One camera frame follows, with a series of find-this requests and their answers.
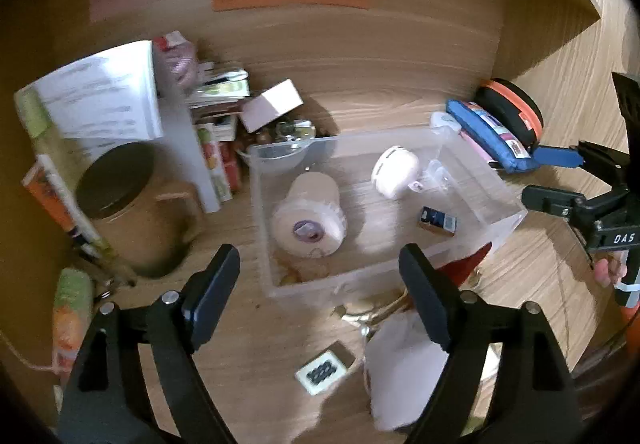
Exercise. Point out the white and pink box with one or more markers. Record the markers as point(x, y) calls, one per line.
point(272, 104)

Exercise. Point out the orange and green book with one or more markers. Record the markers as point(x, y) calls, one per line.
point(52, 189)

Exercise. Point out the clear plastic storage bin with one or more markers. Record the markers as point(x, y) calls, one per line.
point(380, 224)

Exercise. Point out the white round speaker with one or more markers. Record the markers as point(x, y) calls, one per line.
point(395, 171)

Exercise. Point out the small dark blue box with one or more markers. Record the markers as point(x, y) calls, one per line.
point(438, 220)

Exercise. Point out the white plush toy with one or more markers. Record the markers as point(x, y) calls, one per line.
point(405, 376)

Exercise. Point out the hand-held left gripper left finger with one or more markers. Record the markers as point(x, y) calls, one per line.
point(214, 304)

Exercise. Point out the red pointed hat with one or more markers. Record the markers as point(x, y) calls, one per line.
point(462, 266)

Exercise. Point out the black and orange round case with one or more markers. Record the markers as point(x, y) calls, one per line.
point(515, 108)

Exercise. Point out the wooden desktop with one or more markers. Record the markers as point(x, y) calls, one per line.
point(390, 73)

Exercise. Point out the green and orange snack packet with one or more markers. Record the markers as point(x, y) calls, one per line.
point(70, 319)

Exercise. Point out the white printed paper booklet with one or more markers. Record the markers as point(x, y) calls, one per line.
point(107, 96)

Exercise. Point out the pink flat case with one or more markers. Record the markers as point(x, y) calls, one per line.
point(475, 146)

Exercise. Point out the blue pencil case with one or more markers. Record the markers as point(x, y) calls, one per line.
point(492, 136)

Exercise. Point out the small white box black dots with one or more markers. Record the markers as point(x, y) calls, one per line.
point(322, 369)

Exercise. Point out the stack of books and packets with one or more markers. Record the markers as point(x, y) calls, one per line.
point(217, 133)

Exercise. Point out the clear plastic wrapper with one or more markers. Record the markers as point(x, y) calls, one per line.
point(435, 173)

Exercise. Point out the gold metal stand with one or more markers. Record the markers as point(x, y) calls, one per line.
point(372, 310)

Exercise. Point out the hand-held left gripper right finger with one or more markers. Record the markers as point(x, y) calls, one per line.
point(425, 296)

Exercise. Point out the person's right hand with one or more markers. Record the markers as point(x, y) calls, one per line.
point(607, 271)

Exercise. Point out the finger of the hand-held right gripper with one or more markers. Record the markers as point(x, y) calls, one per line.
point(547, 200)
point(552, 156)

